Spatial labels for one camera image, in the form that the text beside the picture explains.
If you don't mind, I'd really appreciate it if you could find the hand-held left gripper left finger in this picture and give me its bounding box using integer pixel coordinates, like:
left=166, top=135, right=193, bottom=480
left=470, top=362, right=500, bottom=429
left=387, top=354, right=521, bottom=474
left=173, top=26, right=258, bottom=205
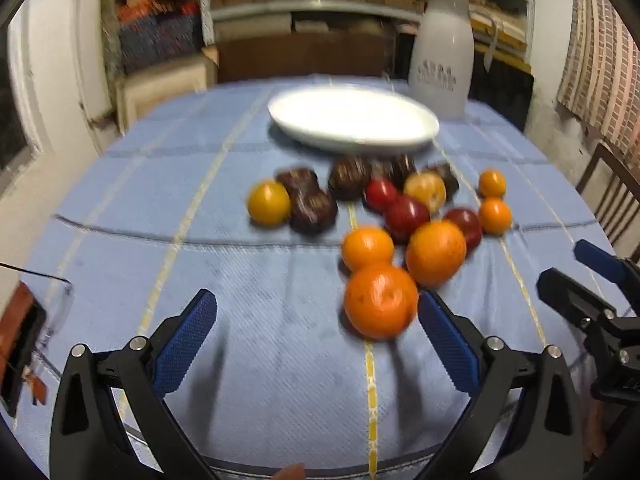
left=49, top=288, right=218, bottom=480

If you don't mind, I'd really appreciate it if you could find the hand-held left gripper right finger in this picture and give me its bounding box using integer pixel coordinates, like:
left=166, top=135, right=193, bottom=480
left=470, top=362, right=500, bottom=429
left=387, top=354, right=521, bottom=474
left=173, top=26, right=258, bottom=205
left=418, top=290, right=584, bottom=480

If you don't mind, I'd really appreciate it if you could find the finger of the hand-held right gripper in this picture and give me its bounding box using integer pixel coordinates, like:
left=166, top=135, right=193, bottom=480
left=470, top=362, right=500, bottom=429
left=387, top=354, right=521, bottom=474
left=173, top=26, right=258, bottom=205
left=536, top=267, right=618, bottom=323
left=573, top=239, right=640, bottom=288

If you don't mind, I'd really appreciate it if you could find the large orange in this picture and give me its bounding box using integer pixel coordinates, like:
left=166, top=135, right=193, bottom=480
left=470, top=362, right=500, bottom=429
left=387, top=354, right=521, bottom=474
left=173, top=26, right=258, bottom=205
left=343, top=262, right=420, bottom=341
left=405, top=220, right=468, bottom=289
left=341, top=227, right=396, bottom=273

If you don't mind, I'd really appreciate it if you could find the small orange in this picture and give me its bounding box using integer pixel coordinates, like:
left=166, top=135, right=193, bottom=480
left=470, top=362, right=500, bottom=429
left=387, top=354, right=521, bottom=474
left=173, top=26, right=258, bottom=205
left=478, top=169, right=507, bottom=198
left=478, top=197, right=513, bottom=235

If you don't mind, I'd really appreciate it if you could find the yellow red apple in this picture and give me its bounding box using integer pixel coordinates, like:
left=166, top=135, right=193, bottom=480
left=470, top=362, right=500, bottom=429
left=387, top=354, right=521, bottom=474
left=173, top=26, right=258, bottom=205
left=403, top=172, right=447, bottom=212

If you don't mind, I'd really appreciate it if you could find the yellow round citrus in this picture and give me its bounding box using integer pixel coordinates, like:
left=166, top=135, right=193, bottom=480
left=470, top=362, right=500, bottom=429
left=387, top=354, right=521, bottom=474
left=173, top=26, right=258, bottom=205
left=247, top=181, right=292, bottom=227

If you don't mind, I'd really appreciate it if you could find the white oval plate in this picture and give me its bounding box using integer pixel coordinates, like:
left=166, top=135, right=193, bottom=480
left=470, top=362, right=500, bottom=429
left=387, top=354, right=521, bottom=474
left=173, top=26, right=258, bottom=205
left=267, top=85, right=441, bottom=155

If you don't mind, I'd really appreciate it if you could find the person's right hand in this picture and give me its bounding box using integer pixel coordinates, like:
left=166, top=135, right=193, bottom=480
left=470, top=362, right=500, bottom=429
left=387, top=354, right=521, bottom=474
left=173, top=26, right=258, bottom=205
left=586, top=400, right=609, bottom=461

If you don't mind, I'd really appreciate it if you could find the wooden chair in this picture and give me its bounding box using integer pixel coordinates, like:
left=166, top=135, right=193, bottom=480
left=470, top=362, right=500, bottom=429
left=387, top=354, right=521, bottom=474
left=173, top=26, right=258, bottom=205
left=575, top=140, right=640, bottom=263

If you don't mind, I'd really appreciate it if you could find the blue checked tablecloth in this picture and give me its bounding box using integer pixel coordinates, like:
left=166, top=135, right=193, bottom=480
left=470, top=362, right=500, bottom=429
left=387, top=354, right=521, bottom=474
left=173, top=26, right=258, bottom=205
left=0, top=74, right=623, bottom=480

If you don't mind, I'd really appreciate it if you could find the clear plastic stand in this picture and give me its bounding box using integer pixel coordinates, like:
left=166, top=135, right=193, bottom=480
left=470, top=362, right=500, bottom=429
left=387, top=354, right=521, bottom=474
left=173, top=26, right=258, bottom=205
left=30, top=272, right=76, bottom=363

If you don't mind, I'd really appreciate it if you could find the small red plum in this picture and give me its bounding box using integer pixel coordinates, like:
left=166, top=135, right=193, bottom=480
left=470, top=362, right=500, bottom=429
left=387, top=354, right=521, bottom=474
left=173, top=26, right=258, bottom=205
left=363, top=178, right=400, bottom=212

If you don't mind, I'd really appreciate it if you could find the black phone brown case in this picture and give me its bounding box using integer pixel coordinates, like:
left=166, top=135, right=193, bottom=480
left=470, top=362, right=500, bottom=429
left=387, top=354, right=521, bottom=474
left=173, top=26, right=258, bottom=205
left=0, top=282, right=49, bottom=417

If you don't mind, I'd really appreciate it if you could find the black panel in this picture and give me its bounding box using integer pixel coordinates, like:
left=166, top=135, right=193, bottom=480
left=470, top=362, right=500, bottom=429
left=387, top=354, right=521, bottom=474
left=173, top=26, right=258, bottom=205
left=467, top=57, right=534, bottom=132

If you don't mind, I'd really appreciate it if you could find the brick patterned curtain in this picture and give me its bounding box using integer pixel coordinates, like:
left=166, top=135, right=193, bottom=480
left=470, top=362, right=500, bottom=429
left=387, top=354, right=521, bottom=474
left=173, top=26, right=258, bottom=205
left=556, top=0, right=640, bottom=147

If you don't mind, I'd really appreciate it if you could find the beige wooden cabinet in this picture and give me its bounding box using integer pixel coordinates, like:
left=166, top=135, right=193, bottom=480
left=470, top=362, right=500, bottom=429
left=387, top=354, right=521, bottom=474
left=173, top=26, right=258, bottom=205
left=114, top=46, right=219, bottom=134

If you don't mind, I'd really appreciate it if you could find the white jug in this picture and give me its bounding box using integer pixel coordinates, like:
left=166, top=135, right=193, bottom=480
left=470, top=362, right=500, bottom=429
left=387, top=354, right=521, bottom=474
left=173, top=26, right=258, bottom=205
left=407, top=0, right=476, bottom=119

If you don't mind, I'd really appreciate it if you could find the blue red woven rug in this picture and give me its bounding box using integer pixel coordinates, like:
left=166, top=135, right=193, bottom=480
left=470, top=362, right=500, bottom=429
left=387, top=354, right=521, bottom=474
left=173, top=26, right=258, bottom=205
left=116, top=0, right=204, bottom=77

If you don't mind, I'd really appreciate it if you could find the brown wooden board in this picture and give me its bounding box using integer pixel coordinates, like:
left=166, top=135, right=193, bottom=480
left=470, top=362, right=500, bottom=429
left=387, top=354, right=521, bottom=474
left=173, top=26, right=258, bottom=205
left=216, top=35, right=397, bottom=84

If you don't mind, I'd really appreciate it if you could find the white shelf unit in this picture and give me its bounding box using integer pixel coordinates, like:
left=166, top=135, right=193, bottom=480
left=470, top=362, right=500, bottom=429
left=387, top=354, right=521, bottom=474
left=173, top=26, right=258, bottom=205
left=197, top=0, right=532, bottom=56

